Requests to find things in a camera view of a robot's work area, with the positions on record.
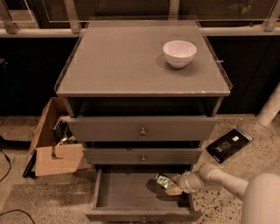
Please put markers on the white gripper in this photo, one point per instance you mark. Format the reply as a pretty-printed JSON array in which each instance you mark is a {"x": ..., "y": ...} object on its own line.
[{"x": 185, "y": 182}]

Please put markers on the green soda can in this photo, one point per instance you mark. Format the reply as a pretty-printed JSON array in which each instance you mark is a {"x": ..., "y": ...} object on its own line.
[{"x": 164, "y": 181}]

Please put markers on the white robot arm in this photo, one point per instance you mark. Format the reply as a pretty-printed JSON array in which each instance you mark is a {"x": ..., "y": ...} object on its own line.
[{"x": 260, "y": 196}]

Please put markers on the grey bottom drawer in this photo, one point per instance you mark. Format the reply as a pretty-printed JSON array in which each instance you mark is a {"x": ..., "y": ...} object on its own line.
[{"x": 130, "y": 193}]

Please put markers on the grey drawer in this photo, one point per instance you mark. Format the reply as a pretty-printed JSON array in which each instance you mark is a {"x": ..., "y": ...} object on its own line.
[
  {"x": 142, "y": 156},
  {"x": 141, "y": 128},
  {"x": 130, "y": 193}
]

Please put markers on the grey middle drawer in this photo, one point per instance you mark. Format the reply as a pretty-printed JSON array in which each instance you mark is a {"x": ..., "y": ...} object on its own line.
[{"x": 142, "y": 156}]

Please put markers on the grey top drawer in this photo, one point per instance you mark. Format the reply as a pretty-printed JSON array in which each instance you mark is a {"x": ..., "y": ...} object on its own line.
[{"x": 141, "y": 128}]

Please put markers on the grey drawer cabinet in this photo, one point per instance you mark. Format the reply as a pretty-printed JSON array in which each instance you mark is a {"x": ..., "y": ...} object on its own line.
[{"x": 125, "y": 58}]

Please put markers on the black flat device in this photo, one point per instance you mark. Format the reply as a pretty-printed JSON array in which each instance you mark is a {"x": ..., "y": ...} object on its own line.
[{"x": 226, "y": 146}]

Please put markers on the white pipe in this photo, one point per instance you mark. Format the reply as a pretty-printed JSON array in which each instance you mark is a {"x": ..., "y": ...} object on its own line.
[{"x": 270, "y": 108}]

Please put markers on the items inside cardboard box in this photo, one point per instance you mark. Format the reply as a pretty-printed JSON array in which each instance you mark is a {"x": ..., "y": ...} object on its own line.
[{"x": 62, "y": 132}]

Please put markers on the brown cardboard box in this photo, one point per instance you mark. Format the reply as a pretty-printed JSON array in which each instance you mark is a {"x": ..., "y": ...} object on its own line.
[{"x": 52, "y": 158}]

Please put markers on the white ceramic bowl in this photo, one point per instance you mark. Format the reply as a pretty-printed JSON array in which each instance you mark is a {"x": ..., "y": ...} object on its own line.
[{"x": 179, "y": 53}]

